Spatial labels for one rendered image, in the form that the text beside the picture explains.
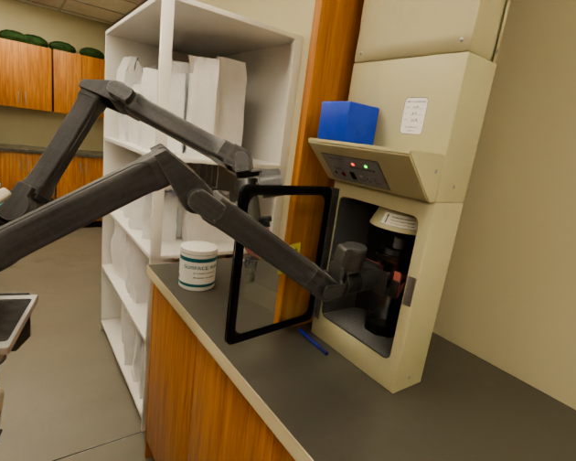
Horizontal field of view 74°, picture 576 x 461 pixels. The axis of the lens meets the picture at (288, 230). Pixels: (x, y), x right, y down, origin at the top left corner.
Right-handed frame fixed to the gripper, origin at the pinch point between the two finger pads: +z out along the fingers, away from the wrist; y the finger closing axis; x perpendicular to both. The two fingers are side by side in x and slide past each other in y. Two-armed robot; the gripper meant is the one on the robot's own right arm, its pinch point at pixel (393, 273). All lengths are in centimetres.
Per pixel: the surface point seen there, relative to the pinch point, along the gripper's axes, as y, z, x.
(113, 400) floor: 131, -47, 116
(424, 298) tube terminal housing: -14.8, -6.5, -0.2
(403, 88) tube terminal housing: -0.7, -9.1, -46.5
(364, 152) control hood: -2.4, -20.5, -31.8
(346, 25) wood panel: 22, -8, -63
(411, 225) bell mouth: -6.9, -5.4, -15.7
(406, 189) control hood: -10.1, -14.1, -24.9
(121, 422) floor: 112, -47, 116
